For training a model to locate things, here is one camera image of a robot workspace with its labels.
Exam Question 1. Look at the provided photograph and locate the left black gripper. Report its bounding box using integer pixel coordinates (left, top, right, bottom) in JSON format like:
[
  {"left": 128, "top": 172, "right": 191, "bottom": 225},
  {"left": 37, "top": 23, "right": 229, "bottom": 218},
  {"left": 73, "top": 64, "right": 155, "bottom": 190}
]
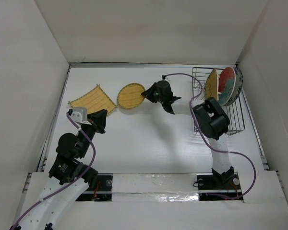
[{"left": 78, "top": 108, "right": 108, "bottom": 157}]

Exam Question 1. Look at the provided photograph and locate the round bamboo tray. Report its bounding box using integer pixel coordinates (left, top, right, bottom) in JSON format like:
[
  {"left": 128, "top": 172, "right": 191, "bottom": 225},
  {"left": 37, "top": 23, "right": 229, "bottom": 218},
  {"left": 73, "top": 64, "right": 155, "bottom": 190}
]
[{"left": 117, "top": 83, "right": 145, "bottom": 110}]

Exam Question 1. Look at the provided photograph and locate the square bamboo tray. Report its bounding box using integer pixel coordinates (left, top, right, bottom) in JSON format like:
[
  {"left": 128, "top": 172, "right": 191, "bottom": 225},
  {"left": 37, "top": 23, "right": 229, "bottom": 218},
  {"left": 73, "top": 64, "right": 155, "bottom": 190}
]
[{"left": 68, "top": 84, "right": 118, "bottom": 116}]

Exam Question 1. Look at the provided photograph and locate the scoop-shaped bamboo tray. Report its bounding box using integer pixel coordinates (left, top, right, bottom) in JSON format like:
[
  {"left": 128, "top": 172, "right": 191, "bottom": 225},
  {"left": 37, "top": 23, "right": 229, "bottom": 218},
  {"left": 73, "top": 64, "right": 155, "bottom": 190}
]
[{"left": 204, "top": 69, "right": 219, "bottom": 101}]

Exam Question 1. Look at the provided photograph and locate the blue white floral plate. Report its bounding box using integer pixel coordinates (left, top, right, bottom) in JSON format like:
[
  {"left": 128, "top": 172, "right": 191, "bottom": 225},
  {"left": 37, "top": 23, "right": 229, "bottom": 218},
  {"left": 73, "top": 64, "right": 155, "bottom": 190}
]
[{"left": 225, "top": 67, "right": 243, "bottom": 106}]

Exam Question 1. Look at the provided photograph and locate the red teal floral plate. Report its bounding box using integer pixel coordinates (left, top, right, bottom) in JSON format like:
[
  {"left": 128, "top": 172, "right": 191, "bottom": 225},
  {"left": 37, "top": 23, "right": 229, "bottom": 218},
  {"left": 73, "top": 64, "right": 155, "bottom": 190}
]
[{"left": 218, "top": 67, "right": 236, "bottom": 106}]

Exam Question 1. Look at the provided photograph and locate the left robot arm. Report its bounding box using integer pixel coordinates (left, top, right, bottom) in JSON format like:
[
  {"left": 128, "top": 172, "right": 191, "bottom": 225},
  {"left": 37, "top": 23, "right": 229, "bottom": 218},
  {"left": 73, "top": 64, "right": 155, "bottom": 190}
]
[{"left": 11, "top": 107, "right": 108, "bottom": 230}]

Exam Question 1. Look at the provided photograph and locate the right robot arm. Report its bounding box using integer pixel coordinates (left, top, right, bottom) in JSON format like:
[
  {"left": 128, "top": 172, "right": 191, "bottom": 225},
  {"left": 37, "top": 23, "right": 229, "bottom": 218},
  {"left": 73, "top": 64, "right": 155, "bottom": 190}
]
[{"left": 141, "top": 80, "right": 234, "bottom": 188}]

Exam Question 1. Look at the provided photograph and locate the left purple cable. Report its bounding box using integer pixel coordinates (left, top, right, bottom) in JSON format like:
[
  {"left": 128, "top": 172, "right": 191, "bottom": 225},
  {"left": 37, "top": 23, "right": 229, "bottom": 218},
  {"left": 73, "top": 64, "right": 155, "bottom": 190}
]
[{"left": 11, "top": 111, "right": 96, "bottom": 230}]

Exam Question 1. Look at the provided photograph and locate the purple cable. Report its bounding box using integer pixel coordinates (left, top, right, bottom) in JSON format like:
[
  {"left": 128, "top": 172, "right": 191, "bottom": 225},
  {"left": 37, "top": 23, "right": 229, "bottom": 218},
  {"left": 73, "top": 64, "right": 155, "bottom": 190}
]
[
  {"left": 11, "top": 111, "right": 96, "bottom": 230},
  {"left": 162, "top": 73, "right": 257, "bottom": 200}
]

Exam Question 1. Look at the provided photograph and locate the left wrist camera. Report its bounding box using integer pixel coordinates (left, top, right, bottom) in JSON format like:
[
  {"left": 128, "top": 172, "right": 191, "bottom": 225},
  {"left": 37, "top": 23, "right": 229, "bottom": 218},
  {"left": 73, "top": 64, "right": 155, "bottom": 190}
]
[{"left": 70, "top": 107, "right": 89, "bottom": 125}]

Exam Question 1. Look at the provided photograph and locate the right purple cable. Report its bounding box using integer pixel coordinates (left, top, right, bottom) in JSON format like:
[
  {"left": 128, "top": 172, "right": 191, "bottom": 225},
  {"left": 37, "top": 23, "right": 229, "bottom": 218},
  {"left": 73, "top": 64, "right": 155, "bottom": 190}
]
[{"left": 162, "top": 73, "right": 257, "bottom": 200}]

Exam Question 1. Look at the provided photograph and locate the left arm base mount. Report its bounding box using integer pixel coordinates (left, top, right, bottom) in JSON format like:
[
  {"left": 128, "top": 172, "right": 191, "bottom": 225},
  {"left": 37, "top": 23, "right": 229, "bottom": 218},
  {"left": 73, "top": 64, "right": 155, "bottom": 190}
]
[{"left": 76, "top": 173, "right": 113, "bottom": 202}]

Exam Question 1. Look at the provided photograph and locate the black wire dish rack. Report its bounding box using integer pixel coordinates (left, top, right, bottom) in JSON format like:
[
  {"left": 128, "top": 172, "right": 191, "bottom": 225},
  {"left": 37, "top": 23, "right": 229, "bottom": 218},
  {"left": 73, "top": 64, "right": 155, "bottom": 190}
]
[{"left": 192, "top": 67, "right": 245, "bottom": 136}]

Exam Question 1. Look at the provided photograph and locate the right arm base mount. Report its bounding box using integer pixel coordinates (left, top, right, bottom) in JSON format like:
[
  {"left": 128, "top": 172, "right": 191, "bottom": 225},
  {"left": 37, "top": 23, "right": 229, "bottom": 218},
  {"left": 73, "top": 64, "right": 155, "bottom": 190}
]
[{"left": 193, "top": 166, "right": 243, "bottom": 201}]

